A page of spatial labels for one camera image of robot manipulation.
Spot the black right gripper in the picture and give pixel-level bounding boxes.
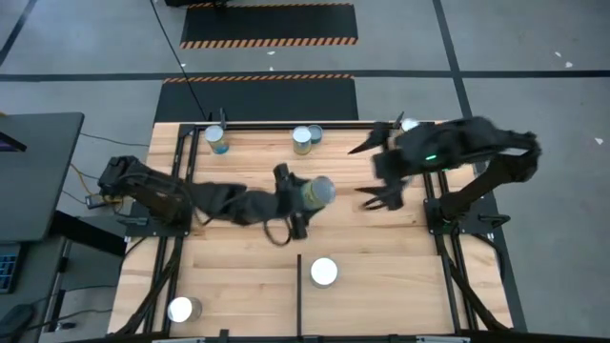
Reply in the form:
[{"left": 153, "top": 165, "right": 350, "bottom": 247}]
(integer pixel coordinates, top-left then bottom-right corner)
[{"left": 347, "top": 121, "right": 416, "bottom": 212}]

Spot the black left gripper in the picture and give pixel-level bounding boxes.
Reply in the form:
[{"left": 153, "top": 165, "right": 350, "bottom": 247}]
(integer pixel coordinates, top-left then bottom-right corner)
[{"left": 264, "top": 163, "right": 326, "bottom": 241}]

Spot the yellow label tin can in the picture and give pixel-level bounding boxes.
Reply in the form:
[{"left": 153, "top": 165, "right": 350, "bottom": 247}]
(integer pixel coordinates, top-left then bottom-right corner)
[
  {"left": 300, "top": 174, "right": 337, "bottom": 212},
  {"left": 166, "top": 295, "right": 204, "bottom": 324},
  {"left": 292, "top": 125, "right": 314, "bottom": 156},
  {"left": 309, "top": 256, "right": 339, "bottom": 290}
]

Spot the black mat orange striped edge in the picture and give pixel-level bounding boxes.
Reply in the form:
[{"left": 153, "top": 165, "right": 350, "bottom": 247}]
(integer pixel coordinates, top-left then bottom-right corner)
[
  {"left": 152, "top": 73, "right": 359, "bottom": 123},
  {"left": 179, "top": 2, "right": 359, "bottom": 50}
]

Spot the black power adapter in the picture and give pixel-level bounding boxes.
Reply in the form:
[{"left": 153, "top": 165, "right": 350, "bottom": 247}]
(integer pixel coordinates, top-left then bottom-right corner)
[{"left": 85, "top": 190, "right": 118, "bottom": 210}]

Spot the grey desk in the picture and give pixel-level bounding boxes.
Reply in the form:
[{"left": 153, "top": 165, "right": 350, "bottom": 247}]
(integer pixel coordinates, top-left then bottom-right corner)
[{"left": 0, "top": 111, "right": 86, "bottom": 244}]

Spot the dark desk monitor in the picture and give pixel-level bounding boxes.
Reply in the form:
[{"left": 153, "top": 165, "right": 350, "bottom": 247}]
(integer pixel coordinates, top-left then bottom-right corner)
[{"left": 0, "top": 131, "right": 29, "bottom": 153}]

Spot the backlit keyboard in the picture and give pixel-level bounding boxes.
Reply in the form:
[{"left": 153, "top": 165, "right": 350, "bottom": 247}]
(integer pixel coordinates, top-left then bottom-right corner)
[{"left": 0, "top": 242, "right": 21, "bottom": 294}]

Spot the black computer mouse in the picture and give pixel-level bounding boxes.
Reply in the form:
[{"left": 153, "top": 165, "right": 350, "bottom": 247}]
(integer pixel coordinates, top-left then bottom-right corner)
[{"left": 0, "top": 303, "right": 35, "bottom": 337}]

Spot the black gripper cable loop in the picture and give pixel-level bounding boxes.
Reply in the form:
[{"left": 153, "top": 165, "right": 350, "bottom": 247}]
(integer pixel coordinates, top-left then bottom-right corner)
[{"left": 263, "top": 219, "right": 293, "bottom": 248}]

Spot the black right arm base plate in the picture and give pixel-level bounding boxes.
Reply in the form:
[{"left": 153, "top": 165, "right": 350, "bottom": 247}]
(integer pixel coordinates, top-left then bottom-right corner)
[{"left": 423, "top": 195, "right": 498, "bottom": 235}]

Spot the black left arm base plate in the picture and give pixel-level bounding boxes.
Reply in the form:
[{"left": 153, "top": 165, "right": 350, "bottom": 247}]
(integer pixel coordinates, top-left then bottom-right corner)
[{"left": 124, "top": 198, "right": 193, "bottom": 238}]

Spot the silver aluminium bracket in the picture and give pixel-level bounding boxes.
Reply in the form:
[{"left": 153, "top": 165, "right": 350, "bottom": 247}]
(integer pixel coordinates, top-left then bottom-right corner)
[{"left": 415, "top": 335, "right": 472, "bottom": 343}]

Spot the black hanging cable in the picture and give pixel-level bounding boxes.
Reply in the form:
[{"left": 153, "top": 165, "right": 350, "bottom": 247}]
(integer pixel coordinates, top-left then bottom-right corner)
[{"left": 149, "top": 0, "right": 211, "bottom": 121}]

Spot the thin black floor cable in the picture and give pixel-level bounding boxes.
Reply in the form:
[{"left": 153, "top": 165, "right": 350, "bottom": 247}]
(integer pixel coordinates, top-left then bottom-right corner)
[{"left": 78, "top": 131, "right": 152, "bottom": 148}]

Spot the yellow floor cable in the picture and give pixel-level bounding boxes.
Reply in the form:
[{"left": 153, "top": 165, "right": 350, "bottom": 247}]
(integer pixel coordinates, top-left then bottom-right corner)
[{"left": 70, "top": 163, "right": 104, "bottom": 199}]

